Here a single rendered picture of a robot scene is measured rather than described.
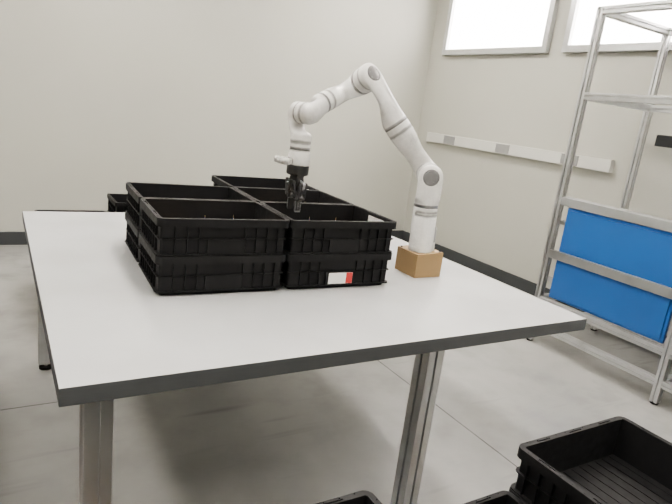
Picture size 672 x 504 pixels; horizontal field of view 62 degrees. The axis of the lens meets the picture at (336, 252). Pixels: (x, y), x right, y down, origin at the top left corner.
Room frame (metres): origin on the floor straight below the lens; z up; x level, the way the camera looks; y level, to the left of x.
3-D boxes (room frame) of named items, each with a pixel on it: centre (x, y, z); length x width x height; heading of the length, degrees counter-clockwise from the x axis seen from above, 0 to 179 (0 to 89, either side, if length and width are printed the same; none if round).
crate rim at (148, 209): (1.73, 0.39, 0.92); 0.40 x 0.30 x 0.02; 120
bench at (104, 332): (2.07, 0.24, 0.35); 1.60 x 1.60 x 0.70; 32
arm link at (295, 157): (1.90, 0.18, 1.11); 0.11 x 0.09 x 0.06; 119
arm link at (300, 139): (1.91, 0.17, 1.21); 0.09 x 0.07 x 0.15; 49
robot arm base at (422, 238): (2.12, -0.32, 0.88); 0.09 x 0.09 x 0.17; 36
